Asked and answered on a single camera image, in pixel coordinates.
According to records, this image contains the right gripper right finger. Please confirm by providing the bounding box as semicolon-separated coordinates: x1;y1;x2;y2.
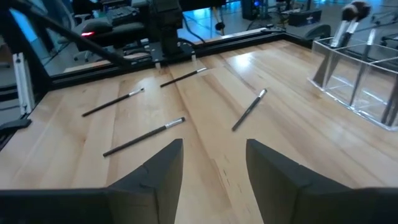
245;138;398;224

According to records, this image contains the large round head makeup brush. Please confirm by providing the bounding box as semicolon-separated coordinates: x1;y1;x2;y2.
323;0;373;88

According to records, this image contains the backlit computer keyboard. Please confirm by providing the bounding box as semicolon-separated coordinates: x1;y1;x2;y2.
107;5;141;26

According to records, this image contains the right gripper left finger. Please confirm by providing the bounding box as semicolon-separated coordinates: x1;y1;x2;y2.
0;138;184;224

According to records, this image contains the clear acrylic brush organizer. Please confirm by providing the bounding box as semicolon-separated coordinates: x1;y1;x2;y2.
307;37;398;131

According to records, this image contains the black aluminium table frame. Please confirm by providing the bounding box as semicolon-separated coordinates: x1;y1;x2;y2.
0;0;315;150

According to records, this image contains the black box on floor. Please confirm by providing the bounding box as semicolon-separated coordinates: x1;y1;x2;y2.
287;8;323;27

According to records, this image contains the silver aluminium extrusion post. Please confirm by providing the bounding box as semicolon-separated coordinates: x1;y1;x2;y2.
12;52;35;115

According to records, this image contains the black computer mouse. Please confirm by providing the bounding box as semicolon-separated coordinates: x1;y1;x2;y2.
81;20;113;39

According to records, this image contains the thin black makeup brush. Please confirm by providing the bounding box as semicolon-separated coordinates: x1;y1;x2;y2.
102;116;187;157
231;88;268;132
381;74;398;127
159;67;208;88
349;29;377;106
81;87;146;118

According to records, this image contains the small round head makeup brush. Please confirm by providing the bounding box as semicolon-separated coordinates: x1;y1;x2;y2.
312;3;358;88

